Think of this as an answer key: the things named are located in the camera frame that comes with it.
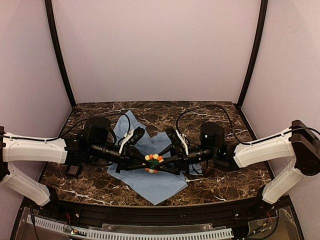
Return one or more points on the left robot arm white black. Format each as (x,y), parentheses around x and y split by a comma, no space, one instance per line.
(92,141)

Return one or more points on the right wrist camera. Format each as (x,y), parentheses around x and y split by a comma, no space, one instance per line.
(178,141)

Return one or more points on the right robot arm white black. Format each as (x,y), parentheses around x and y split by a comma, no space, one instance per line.
(298,142)

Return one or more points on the left black frame post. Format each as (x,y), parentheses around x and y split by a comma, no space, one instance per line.
(58,52)

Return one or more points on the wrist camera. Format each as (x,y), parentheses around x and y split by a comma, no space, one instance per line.
(178,141)
(131,138)

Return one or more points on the black front table rail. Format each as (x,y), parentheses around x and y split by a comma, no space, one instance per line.
(233,212)

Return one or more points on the white slotted cable duct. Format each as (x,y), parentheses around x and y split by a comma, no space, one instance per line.
(126,232)

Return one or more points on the plush sunflower brooch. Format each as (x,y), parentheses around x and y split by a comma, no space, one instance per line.
(154,160)

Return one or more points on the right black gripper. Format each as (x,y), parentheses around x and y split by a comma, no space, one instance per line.
(182,156)

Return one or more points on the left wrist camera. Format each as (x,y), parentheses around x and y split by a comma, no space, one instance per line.
(131,138)

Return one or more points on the near black square tray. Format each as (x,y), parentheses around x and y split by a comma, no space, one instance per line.
(73,171)

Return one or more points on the right black frame post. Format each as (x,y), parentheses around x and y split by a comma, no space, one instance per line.
(254,52)

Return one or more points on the light blue shirt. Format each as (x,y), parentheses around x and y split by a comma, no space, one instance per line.
(154,187)

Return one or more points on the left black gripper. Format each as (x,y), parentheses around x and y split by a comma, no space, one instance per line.
(122,158)

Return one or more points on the black frame post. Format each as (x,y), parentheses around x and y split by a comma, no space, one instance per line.
(254,52)
(58,52)

